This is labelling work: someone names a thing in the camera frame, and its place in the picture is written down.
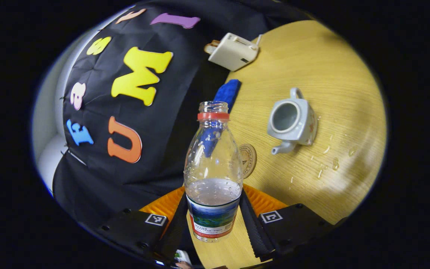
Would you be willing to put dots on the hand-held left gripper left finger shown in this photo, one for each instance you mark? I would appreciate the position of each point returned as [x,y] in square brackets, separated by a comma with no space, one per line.
[174,239]

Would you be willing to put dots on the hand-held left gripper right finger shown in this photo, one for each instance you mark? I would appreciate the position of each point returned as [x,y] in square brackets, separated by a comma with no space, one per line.
[256,235]

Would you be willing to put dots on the clear plastic water bottle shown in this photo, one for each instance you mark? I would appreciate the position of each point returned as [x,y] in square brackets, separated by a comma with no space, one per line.
[213,194]

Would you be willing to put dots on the round brown coaster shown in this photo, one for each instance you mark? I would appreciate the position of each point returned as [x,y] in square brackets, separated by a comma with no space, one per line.
[249,160]

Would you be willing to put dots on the white ceramic teacup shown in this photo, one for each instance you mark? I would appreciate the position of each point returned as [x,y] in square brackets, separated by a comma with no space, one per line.
[301,123]

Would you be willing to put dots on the spilled water droplets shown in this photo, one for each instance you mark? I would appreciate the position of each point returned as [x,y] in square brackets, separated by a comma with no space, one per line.
[334,163]

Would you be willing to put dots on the white side table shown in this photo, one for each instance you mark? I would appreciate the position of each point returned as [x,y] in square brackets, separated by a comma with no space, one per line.
[182,257]

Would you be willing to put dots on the blue towel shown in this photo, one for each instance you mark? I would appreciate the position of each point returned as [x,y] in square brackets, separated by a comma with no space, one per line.
[229,93]

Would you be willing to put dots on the white toaster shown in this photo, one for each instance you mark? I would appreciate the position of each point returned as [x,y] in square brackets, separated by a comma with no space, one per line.
[233,52]

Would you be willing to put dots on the toasted bread slice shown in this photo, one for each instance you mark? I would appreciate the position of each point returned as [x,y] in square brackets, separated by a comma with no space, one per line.
[211,47]

